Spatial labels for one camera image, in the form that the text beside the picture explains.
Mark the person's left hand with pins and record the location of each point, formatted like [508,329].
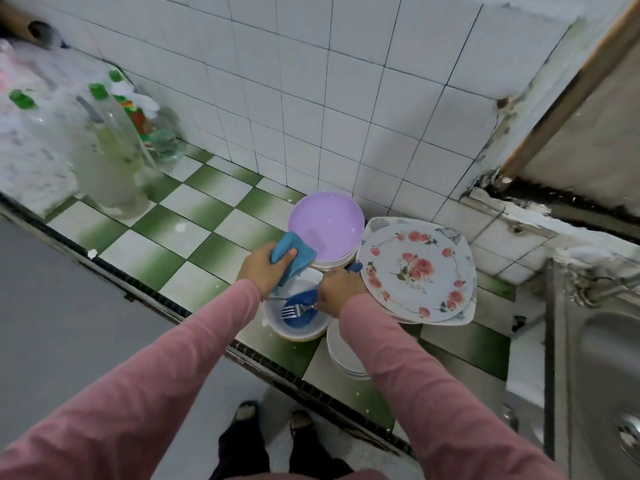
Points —
[265,273]

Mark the person's right hand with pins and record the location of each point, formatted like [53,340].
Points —
[342,293]

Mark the blue cleaning cloth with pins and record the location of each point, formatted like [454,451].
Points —
[295,250]

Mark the blue rice paddle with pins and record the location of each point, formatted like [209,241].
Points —
[296,295]

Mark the metal fork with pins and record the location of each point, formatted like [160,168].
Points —
[292,312]

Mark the white bowl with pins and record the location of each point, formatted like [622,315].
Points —
[285,330]

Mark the stack of white saucers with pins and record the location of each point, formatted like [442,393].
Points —
[340,355]

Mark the purple plastic bowl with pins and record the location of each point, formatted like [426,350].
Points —
[328,225]

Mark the floral plate stack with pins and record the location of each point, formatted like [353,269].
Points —
[458,317]

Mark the person's left forearm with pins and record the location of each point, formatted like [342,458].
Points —
[130,405]

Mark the person's right forearm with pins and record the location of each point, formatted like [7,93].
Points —
[440,405]

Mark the green checkered tile countertop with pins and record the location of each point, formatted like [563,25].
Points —
[180,230]

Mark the person's right leg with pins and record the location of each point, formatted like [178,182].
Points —
[310,455]

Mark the person's leg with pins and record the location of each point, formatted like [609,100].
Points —
[310,455]
[245,450]

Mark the person's left leg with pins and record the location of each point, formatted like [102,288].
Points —
[245,450]

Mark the clear bottle with green liquid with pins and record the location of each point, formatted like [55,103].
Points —
[165,140]

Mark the large clear plastic bottle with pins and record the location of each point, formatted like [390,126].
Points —
[105,165]

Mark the chrome faucet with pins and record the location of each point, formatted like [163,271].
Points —
[600,287]

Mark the stainless steel sink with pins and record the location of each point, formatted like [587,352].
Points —
[600,395]

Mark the weathered wooden board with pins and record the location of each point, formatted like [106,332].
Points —
[590,155]

